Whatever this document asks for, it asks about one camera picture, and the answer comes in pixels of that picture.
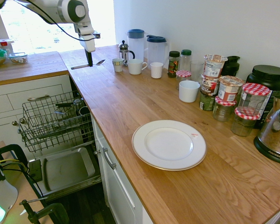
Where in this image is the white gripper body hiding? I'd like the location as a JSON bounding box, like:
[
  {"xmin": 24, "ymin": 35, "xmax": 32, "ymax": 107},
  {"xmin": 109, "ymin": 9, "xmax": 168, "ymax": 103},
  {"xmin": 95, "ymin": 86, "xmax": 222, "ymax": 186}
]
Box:
[{"xmin": 74, "ymin": 21, "xmax": 96, "ymax": 53}]

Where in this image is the silver metal spoon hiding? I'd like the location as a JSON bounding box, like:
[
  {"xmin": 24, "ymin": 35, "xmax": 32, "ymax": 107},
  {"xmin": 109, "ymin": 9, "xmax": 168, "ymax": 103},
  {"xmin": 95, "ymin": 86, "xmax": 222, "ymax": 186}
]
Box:
[{"xmin": 70, "ymin": 59, "xmax": 107, "ymax": 70}]

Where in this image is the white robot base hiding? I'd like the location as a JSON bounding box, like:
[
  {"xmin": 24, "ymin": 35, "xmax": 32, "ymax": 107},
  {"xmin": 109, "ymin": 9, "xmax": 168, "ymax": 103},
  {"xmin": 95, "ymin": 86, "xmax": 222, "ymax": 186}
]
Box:
[{"xmin": 0, "ymin": 159, "xmax": 19, "ymax": 224}]

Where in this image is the open dishwasher door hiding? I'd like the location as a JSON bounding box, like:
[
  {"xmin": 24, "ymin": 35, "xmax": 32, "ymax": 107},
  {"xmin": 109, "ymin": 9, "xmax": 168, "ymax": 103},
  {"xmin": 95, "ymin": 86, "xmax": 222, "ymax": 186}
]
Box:
[{"xmin": 27, "ymin": 140, "xmax": 103, "ymax": 202}]

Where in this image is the small patterned white cup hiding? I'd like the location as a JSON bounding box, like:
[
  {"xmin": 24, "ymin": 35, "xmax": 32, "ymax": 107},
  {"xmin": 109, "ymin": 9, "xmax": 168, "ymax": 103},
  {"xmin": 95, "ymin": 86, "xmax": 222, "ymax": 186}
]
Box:
[{"xmin": 112, "ymin": 58, "xmax": 125, "ymax": 73}]

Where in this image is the glass French press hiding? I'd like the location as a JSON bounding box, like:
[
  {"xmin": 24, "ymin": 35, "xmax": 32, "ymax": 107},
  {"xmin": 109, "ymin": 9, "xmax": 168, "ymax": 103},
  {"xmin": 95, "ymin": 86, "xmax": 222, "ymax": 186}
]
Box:
[{"xmin": 118, "ymin": 40, "xmax": 136, "ymax": 67}]

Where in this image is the tall pitcher with blue lid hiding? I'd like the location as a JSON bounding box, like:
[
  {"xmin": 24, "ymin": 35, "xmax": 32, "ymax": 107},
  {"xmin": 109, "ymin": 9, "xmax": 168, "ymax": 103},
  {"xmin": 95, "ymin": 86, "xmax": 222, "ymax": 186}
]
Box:
[{"xmin": 127, "ymin": 28, "xmax": 146, "ymax": 63}]

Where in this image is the clear pitcher with navy lid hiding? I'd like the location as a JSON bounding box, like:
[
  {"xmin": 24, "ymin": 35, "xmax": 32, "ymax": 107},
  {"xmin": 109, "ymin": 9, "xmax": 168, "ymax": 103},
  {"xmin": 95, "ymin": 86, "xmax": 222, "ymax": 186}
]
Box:
[{"xmin": 146, "ymin": 35, "xmax": 169, "ymax": 69}]

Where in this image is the white ribbed cup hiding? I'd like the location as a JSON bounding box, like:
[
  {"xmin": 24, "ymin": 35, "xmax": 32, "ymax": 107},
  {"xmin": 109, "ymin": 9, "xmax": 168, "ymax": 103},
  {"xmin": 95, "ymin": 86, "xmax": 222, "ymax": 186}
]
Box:
[{"xmin": 150, "ymin": 62, "xmax": 164, "ymax": 79}]

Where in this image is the small glass food container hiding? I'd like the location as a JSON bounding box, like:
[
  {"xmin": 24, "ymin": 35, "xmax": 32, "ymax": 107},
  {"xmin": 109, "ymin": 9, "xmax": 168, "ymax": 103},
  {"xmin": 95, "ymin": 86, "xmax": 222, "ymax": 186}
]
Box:
[{"xmin": 8, "ymin": 52, "xmax": 29, "ymax": 65}]

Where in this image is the spice jar with black lid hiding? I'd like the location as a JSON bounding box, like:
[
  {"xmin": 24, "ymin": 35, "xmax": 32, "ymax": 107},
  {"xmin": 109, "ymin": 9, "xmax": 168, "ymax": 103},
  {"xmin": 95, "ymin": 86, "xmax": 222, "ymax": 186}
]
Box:
[{"xmin": 167, "ymin": 50, "xmax": 181, "ymax": 78}]

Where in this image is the plastic container with red latch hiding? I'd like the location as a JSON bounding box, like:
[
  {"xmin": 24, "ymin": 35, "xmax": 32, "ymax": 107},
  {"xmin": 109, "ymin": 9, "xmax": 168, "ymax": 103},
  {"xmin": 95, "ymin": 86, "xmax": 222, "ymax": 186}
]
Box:
[{"xmin": 0, "ymin": 39, "xmax": 15, "ymax": 54}]

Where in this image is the small jar red checkered lid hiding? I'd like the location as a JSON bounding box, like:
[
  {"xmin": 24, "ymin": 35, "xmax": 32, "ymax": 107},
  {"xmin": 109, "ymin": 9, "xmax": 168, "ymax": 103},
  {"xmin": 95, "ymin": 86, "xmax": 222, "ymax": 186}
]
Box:
[{"xmin": 175, "ymin": 70, "xmax": 192, "ymax": 91}]

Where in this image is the spice jar with green lid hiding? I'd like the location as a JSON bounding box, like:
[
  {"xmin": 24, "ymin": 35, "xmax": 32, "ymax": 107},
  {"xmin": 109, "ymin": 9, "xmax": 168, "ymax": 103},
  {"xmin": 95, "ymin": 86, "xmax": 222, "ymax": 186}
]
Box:
[{"xmin": 180, "ymin": 49, "xmax": 193, "ymax": 72}]

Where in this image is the clear drinking glass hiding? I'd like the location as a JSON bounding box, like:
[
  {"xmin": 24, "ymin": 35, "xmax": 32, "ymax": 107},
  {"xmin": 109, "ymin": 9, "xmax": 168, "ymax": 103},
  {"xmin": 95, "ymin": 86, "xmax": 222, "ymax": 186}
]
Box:
[{"xmin": 190, "ymin": 61, "xmax": 205, "ymax": 83}]

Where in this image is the white plate with gold rim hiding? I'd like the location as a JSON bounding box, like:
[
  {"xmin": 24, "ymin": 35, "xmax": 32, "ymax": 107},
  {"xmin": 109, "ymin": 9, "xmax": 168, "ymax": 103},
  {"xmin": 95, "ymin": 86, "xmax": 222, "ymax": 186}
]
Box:
[{"xmin": 132, "ymin": 119, "xmax": 208, "ymax": 172}]

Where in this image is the green metal clamp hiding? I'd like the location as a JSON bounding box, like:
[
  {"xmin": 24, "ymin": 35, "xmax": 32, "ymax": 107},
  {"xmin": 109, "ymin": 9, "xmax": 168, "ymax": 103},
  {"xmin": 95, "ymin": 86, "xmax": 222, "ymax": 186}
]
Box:
[
  {"xmin": 19, "ymin": 199, "xmax": 70, "ymax": 224},
  {"xmin": 0, "ymin": 136, "xmax": 29, "ymax": 173}
]

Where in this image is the oatmeal cup with red label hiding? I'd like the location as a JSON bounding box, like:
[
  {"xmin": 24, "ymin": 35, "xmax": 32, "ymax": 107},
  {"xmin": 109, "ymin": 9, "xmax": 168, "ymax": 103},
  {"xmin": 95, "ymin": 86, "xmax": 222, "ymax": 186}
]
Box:
[{"xmin": 201, "ymin": 74, "xmax": 220, "ymax": 97}]

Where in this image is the green oatmeal cup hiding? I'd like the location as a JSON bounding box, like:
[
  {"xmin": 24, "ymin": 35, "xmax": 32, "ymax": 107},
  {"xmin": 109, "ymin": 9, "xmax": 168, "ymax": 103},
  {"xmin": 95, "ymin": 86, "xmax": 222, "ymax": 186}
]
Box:
[{"xmin": 199, "ymin": 90, "xmax": 216, "ymax": 112}]

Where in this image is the oatmeal cup with white label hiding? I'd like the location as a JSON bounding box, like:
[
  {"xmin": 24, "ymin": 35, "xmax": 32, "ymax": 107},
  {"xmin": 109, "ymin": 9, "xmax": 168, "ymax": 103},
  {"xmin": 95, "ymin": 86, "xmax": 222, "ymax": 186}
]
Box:
[{"xmin": 203, "ymin": 54, "xmax": 229, "ymax": 78}]

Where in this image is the black shaker bottle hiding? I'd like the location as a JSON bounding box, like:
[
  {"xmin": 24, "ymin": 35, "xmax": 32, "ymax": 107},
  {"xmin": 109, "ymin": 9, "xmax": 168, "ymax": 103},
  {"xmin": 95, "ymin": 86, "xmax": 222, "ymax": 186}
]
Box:
[{"xmin": 221, "ymin": 56, "xmax": 241, "ymax": 77}]

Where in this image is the glass jar red checkered lid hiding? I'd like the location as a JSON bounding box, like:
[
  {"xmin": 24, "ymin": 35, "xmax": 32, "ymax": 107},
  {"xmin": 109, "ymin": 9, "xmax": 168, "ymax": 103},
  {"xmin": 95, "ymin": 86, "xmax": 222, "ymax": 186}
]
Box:
[
  {"xmin": 212, "ymin": 95, "xmax": 238, "ymax": 123},
  {"xmin": 237, "ymin": 83, "xmax": 271, "ymax": 117},
  {"xmin": 231, "ymin": 107, "xmax": 261, "ymax": 137}
]

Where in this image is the oatmeal cup with brown lid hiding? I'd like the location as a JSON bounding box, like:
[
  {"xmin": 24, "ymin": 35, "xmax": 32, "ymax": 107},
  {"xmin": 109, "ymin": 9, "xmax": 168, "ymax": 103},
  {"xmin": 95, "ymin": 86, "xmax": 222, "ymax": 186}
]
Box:
[{"xmin": 217, "ymin": 75, "xmax": 245, "ymax": 103}]

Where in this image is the large black supplement tub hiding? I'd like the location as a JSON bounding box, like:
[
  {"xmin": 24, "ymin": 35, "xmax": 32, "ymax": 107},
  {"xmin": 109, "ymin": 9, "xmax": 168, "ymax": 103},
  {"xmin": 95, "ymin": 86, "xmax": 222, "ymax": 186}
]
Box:
[{"xmin": 245, "ymin": 64, "xmax": 280, "ymax": 130}]

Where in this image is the stainless steel electric kettle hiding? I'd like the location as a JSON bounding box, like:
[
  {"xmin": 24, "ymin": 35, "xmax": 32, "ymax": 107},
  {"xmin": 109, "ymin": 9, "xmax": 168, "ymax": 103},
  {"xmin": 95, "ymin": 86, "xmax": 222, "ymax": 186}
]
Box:
[{"xmin": 253, "ymin": 93, "xmax": 280, "ymax": 166}]

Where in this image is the white mug with handle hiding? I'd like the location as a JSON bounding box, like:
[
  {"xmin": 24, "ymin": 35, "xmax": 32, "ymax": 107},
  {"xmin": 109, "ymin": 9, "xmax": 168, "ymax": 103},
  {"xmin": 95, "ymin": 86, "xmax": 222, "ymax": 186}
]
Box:
[{"xmin": 127, "ymin": 58, "xmax": 148, "ymax": 76}]

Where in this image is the silver drawer pull handle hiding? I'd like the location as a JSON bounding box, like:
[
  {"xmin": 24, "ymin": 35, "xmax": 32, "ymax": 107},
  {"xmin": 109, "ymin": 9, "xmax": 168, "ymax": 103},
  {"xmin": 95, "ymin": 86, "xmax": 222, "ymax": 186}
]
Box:
[{"xmin": 27, "ymin": 94, "xmax": 52, "ymax": 102}]

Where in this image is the grey wire dishwasher rack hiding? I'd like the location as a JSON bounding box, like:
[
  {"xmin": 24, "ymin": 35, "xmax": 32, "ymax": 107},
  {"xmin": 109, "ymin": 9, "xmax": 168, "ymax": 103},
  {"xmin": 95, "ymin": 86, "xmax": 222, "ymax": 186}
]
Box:
[{"xmin": 17, "ymin": 90, "xmax": 96, "ymax": 154}]

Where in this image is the silver cabinet door handle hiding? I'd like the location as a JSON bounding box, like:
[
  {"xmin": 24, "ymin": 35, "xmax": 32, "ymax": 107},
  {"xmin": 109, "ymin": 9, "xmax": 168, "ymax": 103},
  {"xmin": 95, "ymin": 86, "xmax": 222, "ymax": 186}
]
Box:
[{"xmin": 100, "ymin": 147, "xmax": 117, "ymax": 170}]

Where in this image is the plain white handleless cup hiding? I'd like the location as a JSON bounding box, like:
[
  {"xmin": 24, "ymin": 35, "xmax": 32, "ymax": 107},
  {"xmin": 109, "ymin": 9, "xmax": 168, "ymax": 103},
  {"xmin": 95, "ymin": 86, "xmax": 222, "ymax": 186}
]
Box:
[{"xmin": 178, "ymin": 80, "xmax": 201, "ymax": 103}]

